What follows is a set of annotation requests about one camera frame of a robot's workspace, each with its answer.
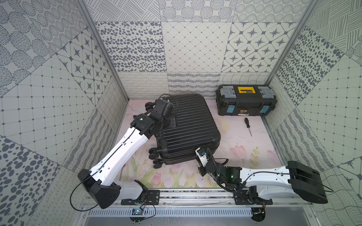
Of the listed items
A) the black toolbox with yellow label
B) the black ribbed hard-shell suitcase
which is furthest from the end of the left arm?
the black toolbox with yellow label

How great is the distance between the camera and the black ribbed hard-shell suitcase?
0.72 m

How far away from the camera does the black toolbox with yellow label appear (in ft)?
3.28

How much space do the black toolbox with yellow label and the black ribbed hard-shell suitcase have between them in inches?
8.5

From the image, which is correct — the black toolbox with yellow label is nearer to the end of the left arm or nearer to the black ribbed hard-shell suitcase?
the black ribbed hard-shell suitcase
